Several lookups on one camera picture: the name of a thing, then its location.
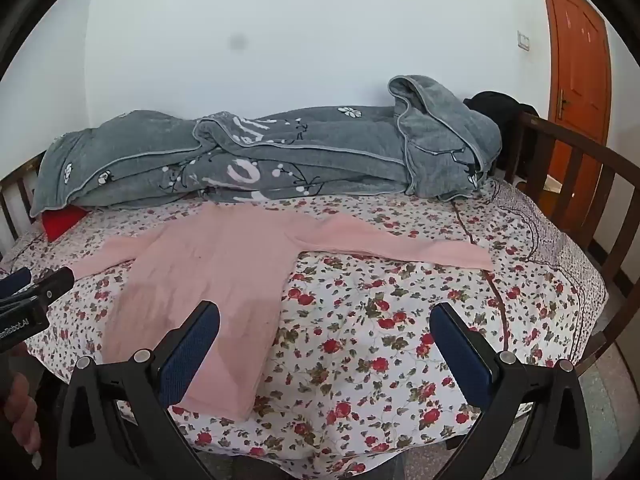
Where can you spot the orange wooden door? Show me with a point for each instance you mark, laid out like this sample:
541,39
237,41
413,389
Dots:
575,60

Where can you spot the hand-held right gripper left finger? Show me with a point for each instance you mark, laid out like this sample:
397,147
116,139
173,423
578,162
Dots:
192,350

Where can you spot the dark cloth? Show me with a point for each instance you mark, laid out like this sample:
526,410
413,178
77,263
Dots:
495,105

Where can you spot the floral bed sheet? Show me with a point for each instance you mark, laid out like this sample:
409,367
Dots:
375,335

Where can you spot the pink knit sweater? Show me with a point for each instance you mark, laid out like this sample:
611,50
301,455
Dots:
200,270

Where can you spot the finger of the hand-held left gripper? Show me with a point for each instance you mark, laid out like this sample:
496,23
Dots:
15,281
52,284

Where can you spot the white wall switch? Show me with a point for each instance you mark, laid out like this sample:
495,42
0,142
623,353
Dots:
523,41

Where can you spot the grey printed blanket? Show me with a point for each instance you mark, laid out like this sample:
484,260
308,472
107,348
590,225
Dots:
300,150

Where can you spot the red cloth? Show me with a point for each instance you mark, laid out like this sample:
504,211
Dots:
62,222

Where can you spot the person's left hand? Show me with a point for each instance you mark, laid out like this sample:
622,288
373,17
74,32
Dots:
25,410

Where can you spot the wooden bed frame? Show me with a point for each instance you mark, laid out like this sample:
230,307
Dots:
575,142

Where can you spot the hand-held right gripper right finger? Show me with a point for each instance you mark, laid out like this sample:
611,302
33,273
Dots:
460,355

